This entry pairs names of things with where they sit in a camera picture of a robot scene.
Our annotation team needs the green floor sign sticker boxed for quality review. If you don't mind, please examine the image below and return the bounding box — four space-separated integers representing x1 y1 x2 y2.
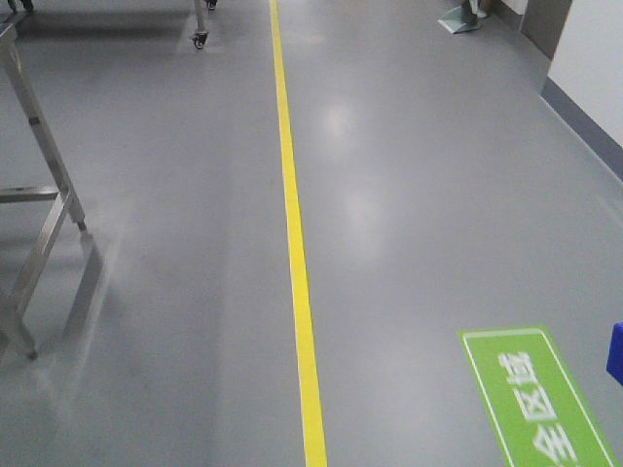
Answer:
459 327 620 466

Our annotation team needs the steel cart leg with caster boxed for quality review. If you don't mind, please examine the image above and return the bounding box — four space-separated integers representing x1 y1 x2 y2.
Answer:
191 0 208 51

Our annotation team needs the yellow floor line tape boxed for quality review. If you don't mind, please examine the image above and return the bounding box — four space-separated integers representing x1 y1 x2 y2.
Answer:
270 1 328 466

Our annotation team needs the stainless steel table frame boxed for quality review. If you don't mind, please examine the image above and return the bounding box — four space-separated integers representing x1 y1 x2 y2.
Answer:
1 22 87 361

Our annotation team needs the blue plastic bottle-shaped part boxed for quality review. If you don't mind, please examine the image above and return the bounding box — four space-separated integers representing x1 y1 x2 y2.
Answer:
606 321 623 385

